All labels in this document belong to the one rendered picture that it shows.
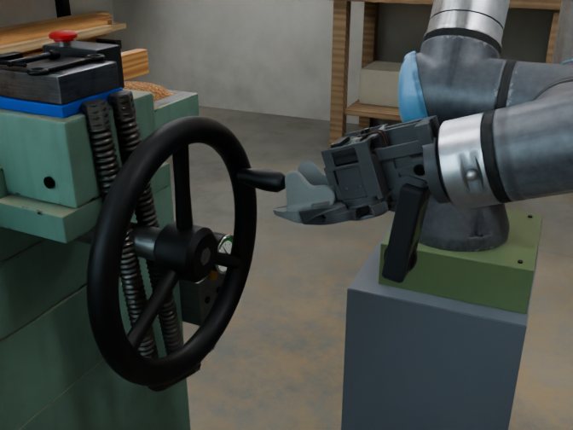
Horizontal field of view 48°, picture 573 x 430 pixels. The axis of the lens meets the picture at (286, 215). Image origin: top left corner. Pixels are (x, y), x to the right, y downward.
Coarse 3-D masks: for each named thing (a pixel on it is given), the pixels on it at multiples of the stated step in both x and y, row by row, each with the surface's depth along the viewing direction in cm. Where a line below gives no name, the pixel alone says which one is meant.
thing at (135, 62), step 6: (126, 54) 105; (132, 54) 106; (138, 54) 107; (144, 54) 109; (126, 60) 105; (132, 60) 106; (138, 60) 108; (144, 60) 109; (126, 66) 105; (132, 66) 106; (138, 66) 108; (144, 66) 109; (126, 72) 105; (132, 72) 107; (138, 72) 108; (144, 72) 110; (126, 78) 106
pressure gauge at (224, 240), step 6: (216, 234) 101; (222, 234) 101; (222, 240) 99; (228, 240) 101; (222, 246) 100; (228, 246) 102; (222, 252) 100; (228, 252) 102; (216, 264) 99; (216, 270) 101; (222, 270) 101; (210, 276) 104; (216, 276) 104
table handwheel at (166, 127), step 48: (144, 144) 60; (240, 144) 74; (240, 192) 78; (96, 240) 56; (144, 240) 70; (192, 240) 66; (240, 240) 80; (96, 288) 57; (240, 288) 80; (96, 336) 59; (144, 336) 64; (192, 336) 76; (144, 384) 65
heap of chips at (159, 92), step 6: (126, 84) 95; (132, 84) 95; (138, 84) 94; (144, 84) 95; (150, 84) 95; (156, 84) 96; (144, 90) 93; (150, 90) 94; (156, 90) 94; (162, 90) 95; (156, 96) 94; (162, 96) 94
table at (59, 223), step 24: (168, 96) 95; (192, 96) 96; (168, 120) 92; (0, 168) 67; (168, 168) 78; (0, 192) 68; (0, 216) 67; (24, 216) 65; (48, 216) 64; (72, 216) 64; (96, 216) 68
